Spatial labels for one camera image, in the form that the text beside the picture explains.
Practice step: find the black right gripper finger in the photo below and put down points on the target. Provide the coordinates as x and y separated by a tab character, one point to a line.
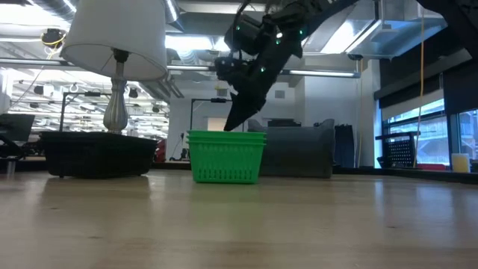
242	110

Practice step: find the grey plastic bin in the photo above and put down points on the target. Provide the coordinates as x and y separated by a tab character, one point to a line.
298	153

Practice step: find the black plastic slotted basket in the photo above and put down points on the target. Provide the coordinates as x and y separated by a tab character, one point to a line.
97	157

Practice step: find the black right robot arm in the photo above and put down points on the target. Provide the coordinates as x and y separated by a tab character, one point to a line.
455	15

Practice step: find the long ceiling light bar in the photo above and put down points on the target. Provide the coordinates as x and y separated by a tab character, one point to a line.
321	73

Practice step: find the red background object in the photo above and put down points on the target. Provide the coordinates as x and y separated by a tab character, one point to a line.
160	149

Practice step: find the black background panel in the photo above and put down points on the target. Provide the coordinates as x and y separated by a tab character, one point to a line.
343	145

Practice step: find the white shade table lamp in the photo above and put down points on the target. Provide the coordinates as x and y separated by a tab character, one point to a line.
112	37

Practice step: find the black mesh background chair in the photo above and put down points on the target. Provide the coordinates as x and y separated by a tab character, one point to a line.
399	153

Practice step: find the yellow plastic cup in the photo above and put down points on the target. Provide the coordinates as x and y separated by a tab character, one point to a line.
460	163

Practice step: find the black computer monitor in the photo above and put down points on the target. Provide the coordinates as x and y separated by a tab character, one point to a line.
16	127

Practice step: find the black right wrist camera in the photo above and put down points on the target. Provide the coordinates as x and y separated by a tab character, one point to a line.
242	33

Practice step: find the black background frame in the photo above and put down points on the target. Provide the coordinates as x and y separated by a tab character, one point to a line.
74	93
201	100

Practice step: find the silver ventilation duct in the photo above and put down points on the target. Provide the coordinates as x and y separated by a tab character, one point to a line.
388	37

